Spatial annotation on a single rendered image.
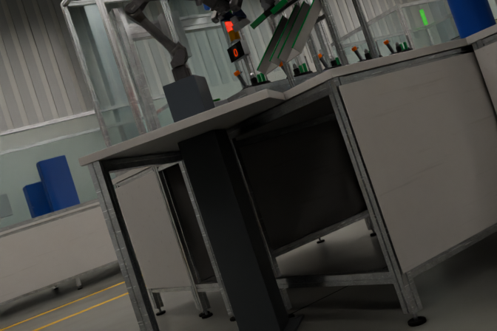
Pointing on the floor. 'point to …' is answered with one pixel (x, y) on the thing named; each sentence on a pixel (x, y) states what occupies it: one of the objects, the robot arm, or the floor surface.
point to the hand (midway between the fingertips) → (236, 15)
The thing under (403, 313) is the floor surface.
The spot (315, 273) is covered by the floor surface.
